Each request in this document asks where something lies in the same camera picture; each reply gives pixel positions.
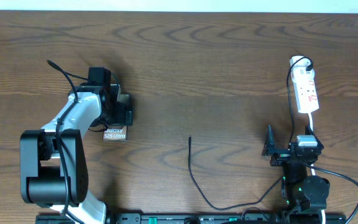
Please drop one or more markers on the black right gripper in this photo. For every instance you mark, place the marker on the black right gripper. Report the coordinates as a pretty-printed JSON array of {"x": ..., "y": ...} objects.
[{"x": 281, "y": 155}]

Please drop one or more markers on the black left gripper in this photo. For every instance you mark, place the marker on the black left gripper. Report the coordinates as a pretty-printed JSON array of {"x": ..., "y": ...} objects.
[{"x": 120, "y": 117}]

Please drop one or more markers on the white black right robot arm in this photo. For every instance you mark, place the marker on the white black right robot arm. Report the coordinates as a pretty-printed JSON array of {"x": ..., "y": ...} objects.
[{"x": 303, "y": 192}]

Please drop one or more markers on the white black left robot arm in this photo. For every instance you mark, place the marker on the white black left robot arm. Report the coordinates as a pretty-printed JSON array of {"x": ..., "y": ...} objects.
[{"x": 53, "y": 170}]

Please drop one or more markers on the white USB charger adapter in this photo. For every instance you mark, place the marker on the white USB charger adapter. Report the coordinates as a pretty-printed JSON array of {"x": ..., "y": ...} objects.
[{"x": 300, "y": 74}]

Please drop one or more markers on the white power strip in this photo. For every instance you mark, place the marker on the white power strip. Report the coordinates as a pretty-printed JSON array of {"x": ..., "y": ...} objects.
[{"x": 305, "y": 92}]

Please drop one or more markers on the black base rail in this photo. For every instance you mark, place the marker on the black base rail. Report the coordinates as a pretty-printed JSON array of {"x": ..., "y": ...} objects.
[{"x": 136, "y": 218}]

